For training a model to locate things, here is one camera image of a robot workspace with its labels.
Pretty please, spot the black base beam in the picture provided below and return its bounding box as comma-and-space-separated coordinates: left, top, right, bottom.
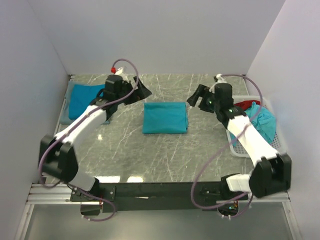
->
67, 179, 251, 216

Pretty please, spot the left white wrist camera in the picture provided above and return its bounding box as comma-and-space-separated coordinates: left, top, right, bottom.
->
110, 67, 129, 81

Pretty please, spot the light blue t shirt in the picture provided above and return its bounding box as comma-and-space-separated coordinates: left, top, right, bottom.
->
244, 103, 276, 144

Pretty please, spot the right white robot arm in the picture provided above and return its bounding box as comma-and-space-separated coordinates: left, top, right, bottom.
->
187, 83, 292, 200

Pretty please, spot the aluminium frame rail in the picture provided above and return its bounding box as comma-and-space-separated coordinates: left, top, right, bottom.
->
13, 74, 291, 240

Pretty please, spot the white plastic basket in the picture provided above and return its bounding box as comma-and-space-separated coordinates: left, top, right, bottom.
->
229, 95, 287, 158

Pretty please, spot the teal t shirt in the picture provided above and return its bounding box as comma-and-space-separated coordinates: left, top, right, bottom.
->
142, 102, 189, 135

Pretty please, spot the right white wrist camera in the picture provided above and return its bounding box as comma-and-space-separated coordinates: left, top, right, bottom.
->
214, 73, 227, 85

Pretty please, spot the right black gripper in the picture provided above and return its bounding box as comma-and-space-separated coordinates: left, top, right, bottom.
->
187, 84, 221, 114

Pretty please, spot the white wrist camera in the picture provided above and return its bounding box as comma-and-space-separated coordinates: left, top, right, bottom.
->
110, 67, 129, 81
214, 73, 227, 85

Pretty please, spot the folded blue t shirt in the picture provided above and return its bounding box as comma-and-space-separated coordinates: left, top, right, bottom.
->
68, 84, 105, 120

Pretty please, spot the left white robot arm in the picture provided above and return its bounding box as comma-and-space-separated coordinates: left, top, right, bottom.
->
38, 74, 152, 201

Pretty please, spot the folded grey t shirt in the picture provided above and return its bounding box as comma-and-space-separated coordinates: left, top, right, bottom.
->
59, 81, 83, 125

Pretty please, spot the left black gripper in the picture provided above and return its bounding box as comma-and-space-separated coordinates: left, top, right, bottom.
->
115, 76, 152, 106

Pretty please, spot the red t shirt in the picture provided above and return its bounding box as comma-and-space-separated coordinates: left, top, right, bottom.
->
234, 100, 261, 111

